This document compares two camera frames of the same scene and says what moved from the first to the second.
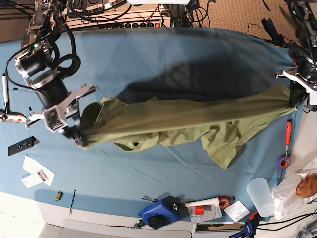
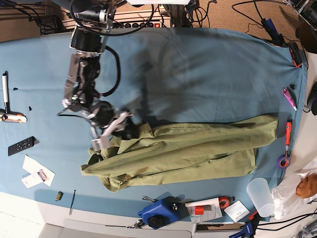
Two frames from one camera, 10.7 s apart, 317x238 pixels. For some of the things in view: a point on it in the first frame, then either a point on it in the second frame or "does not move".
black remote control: (27, 143) does not move
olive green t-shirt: (222, 121) to (212, 147)
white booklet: (237, 211) does not move
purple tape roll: (281, 157) does not move
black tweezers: (71, 208) does not move
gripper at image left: (55, 117) to (106, 120)
